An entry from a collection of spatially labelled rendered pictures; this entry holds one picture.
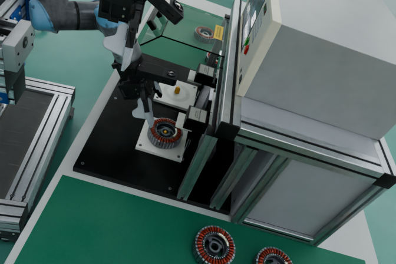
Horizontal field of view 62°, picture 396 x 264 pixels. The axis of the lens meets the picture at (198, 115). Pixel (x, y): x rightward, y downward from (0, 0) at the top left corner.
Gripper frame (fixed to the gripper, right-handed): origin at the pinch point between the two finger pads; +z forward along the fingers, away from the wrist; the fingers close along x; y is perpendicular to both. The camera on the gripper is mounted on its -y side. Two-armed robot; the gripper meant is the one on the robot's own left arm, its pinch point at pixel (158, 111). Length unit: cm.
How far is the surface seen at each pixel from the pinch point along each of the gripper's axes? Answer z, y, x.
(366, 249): 49, -59, 20
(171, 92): 9.4, 2.3, -22.1
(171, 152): 11.9, -1.9, 6.4
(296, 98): -9.5, -40.3, 12.2
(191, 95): 13.2, -4.3, -24.3
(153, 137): 5.6, 2.4, 5.5
